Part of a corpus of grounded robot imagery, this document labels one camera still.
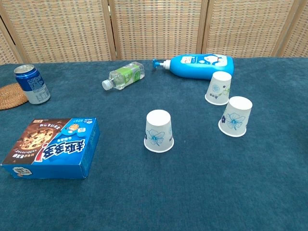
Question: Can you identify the white blue-flower paper cup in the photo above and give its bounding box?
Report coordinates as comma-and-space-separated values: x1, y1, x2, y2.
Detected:
218, 96, 253, 138
143, 109, 175, 154
205, 71, 232, 106

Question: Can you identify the clear green-label water bottle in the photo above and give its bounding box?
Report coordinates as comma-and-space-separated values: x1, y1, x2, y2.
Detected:
102, 61, 145, 91

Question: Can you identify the blue pump lotion bottle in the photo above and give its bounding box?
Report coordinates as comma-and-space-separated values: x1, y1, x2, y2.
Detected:
152, 53, 234, 81

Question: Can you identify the woven rattan screen panel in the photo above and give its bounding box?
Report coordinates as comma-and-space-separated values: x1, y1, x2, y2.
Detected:
271, 0, 308, 58
0, 0, 116, 64
202, 0, 301, 59
108, 0, 209, 61
0, 26, 19, 65

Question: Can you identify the blue chocolate cookie box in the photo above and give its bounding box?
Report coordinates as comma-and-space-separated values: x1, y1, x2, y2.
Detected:
0, 117, 101, 180

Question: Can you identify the blue and silver drink can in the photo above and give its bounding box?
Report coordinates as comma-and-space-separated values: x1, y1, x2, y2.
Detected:
13, 64, 51, 105

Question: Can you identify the round woven rattan coaster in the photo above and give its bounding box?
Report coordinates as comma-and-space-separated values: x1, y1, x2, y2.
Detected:
0, 83, 29, 111

